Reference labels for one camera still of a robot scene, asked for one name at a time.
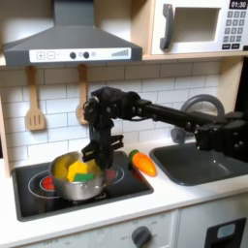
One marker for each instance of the green block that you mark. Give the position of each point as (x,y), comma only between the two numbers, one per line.
(84,177)

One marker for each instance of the yellow block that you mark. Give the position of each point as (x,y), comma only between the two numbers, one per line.
(77,168)

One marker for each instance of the black stove cooktop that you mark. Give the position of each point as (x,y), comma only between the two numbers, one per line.
(129,185)

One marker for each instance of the steel pot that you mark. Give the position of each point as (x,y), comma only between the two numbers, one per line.
(80,190)

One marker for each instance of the orange toy carrot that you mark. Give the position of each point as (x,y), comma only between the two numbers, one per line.
(144,164)

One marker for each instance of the wooden spoon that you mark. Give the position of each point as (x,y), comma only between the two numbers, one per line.
(82,84)

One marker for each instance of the wooden slotted spatula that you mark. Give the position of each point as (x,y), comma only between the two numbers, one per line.
(35,117)

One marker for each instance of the white oven control panel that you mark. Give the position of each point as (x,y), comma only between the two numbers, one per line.
(97,235)

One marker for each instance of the grey stove knob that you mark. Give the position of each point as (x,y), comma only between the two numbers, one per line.
(141,237)

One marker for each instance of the dark grey sink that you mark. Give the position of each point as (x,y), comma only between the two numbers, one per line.
(193,168)

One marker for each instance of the grey range hood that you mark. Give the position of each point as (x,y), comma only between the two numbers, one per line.
(74,42)

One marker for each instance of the white cabinet door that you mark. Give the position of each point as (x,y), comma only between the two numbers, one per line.
(193,226)

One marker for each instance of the dark grey tap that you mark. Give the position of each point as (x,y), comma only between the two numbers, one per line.
(206,98)

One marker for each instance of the black door window panel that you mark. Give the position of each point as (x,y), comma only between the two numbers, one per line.
(211,240)

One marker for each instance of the white toy microwave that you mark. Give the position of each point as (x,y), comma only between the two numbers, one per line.
(197,29)

